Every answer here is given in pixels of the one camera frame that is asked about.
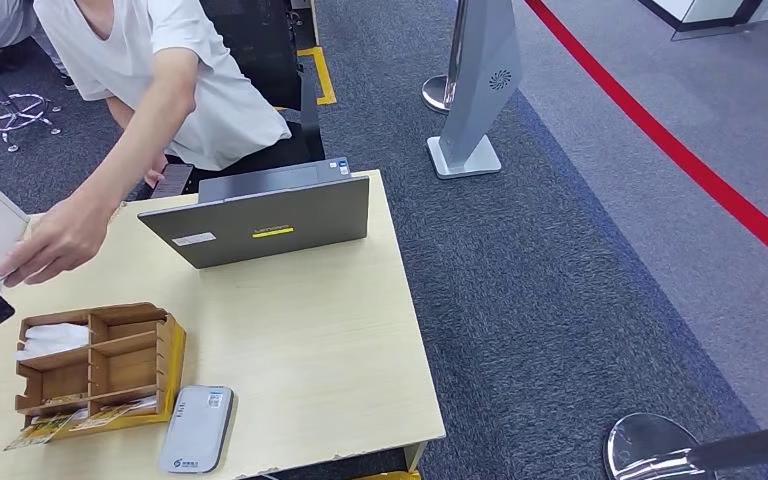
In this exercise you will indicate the person's right hand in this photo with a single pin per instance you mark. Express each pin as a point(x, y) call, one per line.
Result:
point(156, 173)

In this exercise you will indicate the person's left hand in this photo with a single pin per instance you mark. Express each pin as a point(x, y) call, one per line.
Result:
point(59, 242)

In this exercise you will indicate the dark smartphone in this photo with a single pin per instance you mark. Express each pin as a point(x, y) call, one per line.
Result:
point(173, 180)

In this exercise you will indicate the person's right forearm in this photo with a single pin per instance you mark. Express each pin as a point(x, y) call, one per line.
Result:
point(119, 111)

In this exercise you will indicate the golden room key card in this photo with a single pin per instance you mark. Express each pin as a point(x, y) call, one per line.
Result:
point(39, 432)
point(64, 399)
point(102, 417)

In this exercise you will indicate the white card sleeve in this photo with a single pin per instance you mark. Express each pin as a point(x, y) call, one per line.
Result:
point(142, 403)

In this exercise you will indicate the grey card reader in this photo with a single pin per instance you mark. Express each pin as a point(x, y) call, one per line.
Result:
point(196, 429)

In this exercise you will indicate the white folded paper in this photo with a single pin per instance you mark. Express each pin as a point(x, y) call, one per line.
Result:
point(53, 339)

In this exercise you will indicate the grey laptop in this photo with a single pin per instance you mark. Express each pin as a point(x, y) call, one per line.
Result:
point(278, 225)

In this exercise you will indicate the black stool with chrome base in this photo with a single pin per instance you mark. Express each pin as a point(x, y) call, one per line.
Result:
point(13, 112)

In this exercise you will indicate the black office chair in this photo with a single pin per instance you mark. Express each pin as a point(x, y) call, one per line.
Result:
point(258, 53)

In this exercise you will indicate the yellow flat box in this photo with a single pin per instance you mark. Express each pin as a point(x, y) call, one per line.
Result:
point(175, 371)

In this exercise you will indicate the grey kiosk stand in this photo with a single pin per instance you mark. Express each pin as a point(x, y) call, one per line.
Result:
point(483, 79)

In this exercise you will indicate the yellow object under table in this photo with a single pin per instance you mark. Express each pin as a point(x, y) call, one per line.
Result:
point(390, 476)

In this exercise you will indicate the white cabinet with dark base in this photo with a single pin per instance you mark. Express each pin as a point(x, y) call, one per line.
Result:
point(702, 10)

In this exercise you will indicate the chrome stanchion post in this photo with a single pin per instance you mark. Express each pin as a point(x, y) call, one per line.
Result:
point(436, 93)

